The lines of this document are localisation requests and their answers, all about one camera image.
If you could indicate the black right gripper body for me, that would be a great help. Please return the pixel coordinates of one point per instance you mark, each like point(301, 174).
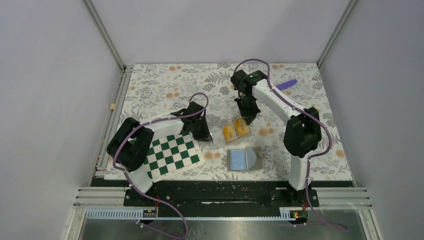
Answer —
point(246, 101)

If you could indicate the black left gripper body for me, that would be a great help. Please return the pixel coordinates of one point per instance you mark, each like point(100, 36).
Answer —
point(202, 120)

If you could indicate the gold VIP card stack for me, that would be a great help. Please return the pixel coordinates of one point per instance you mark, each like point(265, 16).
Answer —
point(241, 127)

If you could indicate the clear acrylic card box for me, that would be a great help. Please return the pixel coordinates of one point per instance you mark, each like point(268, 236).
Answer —
point(217, 135)

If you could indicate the grey card holder wallet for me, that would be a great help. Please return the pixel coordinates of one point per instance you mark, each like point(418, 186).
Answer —
point(244, 160)

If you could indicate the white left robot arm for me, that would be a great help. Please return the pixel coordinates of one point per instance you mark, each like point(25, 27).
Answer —
point(130, 145)

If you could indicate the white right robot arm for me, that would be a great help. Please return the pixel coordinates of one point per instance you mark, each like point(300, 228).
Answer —
point(302, 131)

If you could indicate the purple cylindrical tool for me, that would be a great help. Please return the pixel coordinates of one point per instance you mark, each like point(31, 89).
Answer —
point(286, 85)

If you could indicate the green white chessboard mat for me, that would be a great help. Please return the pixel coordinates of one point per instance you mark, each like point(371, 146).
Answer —
point(170, 152)

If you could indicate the floral patterned table mat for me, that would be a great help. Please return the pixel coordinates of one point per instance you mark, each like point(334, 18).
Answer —
point(156, 90)

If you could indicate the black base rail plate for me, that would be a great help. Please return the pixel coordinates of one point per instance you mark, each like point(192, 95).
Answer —
point(206, 199)

